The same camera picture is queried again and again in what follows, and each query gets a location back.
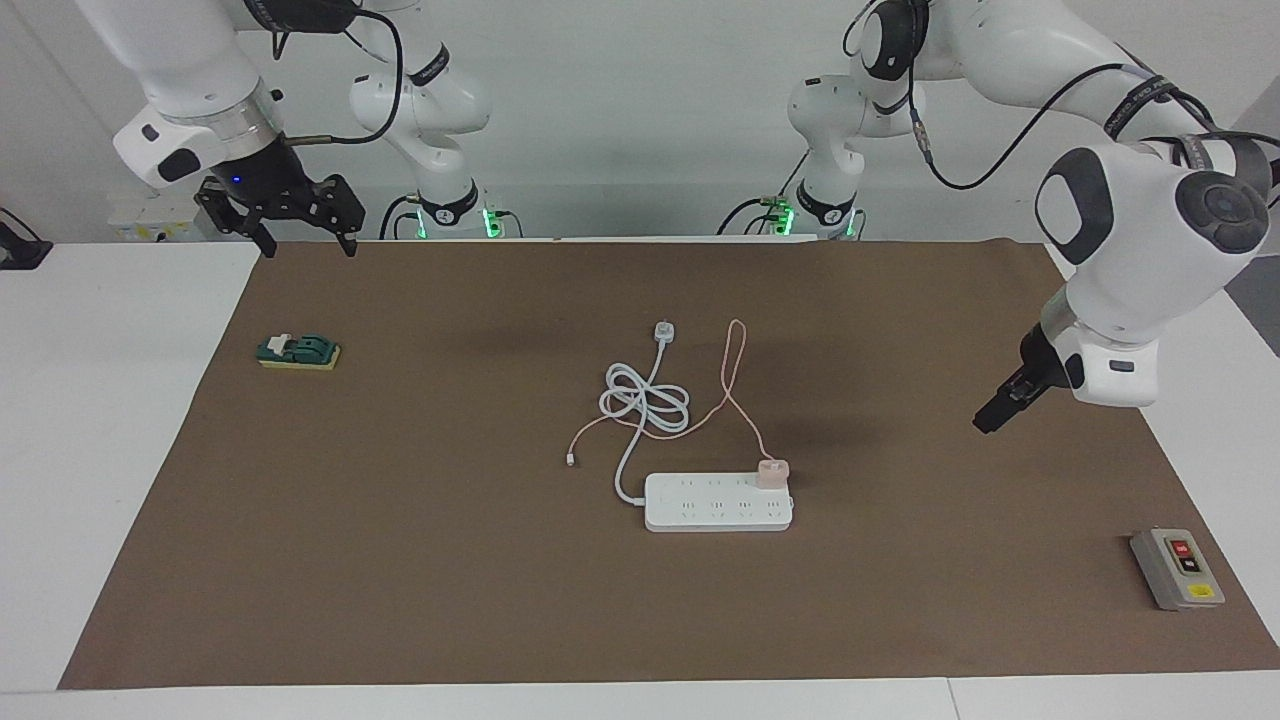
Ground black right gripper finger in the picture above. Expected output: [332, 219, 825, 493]
[309, 173, 367, 259]
[195, 177, 279, 260]

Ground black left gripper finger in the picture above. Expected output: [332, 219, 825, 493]
[972, 374, 1023, 435]
[998, 378, 1042, 427]

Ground white power strip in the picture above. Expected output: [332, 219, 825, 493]
[643, 472, 795, 533]

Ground white box yellow labels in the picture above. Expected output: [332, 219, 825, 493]
[108, 190, 216, 243]

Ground black clamp stand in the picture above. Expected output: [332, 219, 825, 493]
[0, 207, 53, 271]

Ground grey push button box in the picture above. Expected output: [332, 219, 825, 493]
[1129, 527, 1227, 612]

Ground brown table mat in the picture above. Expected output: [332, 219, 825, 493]
[58, 238, 1280, 691]

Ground black base cable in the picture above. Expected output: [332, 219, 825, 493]
[716, 150, 811, 237]
[380, 195, 421, 241]

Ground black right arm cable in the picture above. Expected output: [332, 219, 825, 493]
[235, 0, 404, 147]

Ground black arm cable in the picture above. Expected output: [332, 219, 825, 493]
[845, 0, 1280, 191]
[235, 0, 404, 147]

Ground green knife switch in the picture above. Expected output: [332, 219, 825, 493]
[256, 332, 342, 372]

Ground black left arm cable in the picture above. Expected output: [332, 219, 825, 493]
[845, 0, 1280, 191]

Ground white power strip cord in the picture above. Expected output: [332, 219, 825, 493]
[598, 319, 691, 504]

